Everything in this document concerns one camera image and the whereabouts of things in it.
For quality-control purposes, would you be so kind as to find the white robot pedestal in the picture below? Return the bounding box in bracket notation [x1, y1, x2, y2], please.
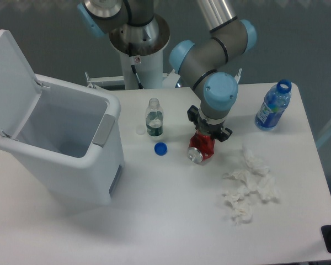
[109, 14, 170, 89]

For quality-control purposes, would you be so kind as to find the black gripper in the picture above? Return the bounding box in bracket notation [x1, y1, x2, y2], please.
[187, 105, 233, 142]

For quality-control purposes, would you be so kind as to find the black cable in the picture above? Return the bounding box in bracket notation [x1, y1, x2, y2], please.
[128, 43, 143, 90]

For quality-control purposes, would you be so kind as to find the crumpled white tissue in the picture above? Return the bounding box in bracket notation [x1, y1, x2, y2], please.
[222, 145, 279, 225]

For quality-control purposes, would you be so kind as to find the metal base bracket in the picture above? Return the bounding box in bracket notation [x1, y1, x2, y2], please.
[84, 67, 243, 91]

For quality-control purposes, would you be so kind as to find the crushed red soda can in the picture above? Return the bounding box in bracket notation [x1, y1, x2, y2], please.
[188, 130, 215, 164]

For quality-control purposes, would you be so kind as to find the white bin lid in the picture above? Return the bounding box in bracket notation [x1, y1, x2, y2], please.
[0, 30, 42, 138]

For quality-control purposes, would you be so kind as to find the blue bottle cap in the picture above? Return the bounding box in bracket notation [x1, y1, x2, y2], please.
[154, 142, 168, 156]

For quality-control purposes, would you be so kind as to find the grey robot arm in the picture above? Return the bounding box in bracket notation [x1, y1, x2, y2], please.
[78, 1, 257, 141]

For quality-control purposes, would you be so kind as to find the white trash bin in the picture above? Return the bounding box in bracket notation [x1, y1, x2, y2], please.
[0, 75, 125, 205]

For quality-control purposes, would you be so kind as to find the white bottle cap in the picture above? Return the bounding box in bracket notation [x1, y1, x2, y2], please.
[135, 126, 145, 135]

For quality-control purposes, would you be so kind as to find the clear green-label bottle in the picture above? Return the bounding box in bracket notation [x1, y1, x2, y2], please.
[145, 98, 163, 137]

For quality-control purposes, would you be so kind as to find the blue plastic bottle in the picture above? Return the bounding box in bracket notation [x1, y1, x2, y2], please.
[255, 79, 292, 131]

